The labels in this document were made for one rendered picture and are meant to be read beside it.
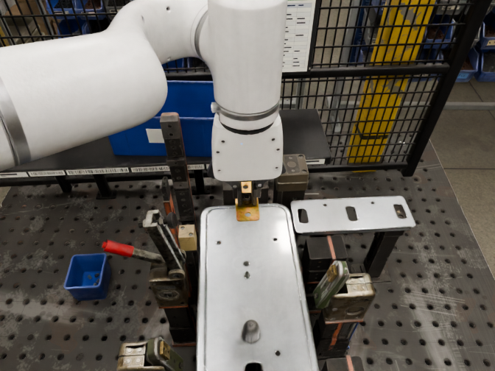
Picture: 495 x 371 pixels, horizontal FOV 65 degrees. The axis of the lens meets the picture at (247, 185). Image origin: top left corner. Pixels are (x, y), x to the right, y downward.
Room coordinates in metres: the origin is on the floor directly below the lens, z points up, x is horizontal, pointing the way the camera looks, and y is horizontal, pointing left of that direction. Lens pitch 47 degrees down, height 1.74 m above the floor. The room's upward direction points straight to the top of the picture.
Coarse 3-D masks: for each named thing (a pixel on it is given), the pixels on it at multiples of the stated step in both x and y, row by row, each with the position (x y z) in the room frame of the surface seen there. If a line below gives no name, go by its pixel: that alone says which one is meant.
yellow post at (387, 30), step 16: (416, 0) 1.02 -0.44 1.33; (432, 0) 1.03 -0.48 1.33; (384, 16) 1.10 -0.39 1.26; (400, 16) 1.02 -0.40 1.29; (416, 16) 1.03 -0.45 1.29; (384, 32) 1.07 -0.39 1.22; (416, 32) 1.03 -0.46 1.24; (384, 48) 1.04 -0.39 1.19; (400, 48) 1.02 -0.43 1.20; (416, 48) 1.03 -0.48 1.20; (384, 64) 1.02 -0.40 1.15; (384, 80) 1.02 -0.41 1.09; (400, 80) 1.03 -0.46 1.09; (368, 96) 1.05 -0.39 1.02; (384, 96) 1.02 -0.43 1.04; (400, 96) 1.03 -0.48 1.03; (368, 128) 1.02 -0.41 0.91; (384, 128) 1.03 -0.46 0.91; (352, 160) 1.04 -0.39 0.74
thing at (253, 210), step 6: (246, 192) 0.43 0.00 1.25; (246, 198) 0.42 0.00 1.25; (246, 204) 0.41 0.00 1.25; (258, 204) 0.41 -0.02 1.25; (240, 210) 0.40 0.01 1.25; (246, 210) 0.40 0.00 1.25; (252, 210) 0.40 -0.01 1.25; (258, 210) 0.40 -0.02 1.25; (240, 216) 0.38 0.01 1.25; (246, 216) 0.38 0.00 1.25; (252, 216) 0.38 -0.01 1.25; (258, 216) 0.38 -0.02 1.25
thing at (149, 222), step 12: (156, 216) 0.42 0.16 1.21; (168, 216) 0.41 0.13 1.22; (144, 228) 0.40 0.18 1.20; (156, 228) 0.39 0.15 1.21; (168, 228) 0.42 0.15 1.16; (156, 240) 0.39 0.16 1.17; (168, 240) 0.42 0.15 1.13; (168, 252) 0.39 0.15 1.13; (180, 252) 0.42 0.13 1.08; (168, 264) 0.39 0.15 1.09
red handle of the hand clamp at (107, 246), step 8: (104, 248) 0.40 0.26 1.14; (112, 248) 0.39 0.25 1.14; (120, 248) 0.40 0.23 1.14; (128, 248) 0.40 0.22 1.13; (136, 248) 0.41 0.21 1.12; (128, 256) 0.39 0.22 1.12; (136, 256) 0.40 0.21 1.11; (144, 256) 0.40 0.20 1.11; (152, 256) 0.40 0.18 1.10; (160, 256) 0.41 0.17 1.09; (160, 264) 0.40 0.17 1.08
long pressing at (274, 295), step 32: (224, 224) 0.55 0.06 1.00; (256, 224) 0.55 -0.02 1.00; (288, 224) 0.56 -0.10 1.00; (224, 256) 0.47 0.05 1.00; (256, 256) 0.47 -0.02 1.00; (288, 256) 0.47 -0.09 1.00; (224, 288) 0.39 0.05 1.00; (256, 288) 0.39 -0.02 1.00; (288, 288) 0.39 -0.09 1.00; (224, 320) 0.32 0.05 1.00; (256, 320) 0.32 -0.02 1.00; (288, 320) 0.32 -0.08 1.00; (224, 352) 0.26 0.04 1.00; (256, 352) 0.26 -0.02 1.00; (288, 352) 0.26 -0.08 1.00
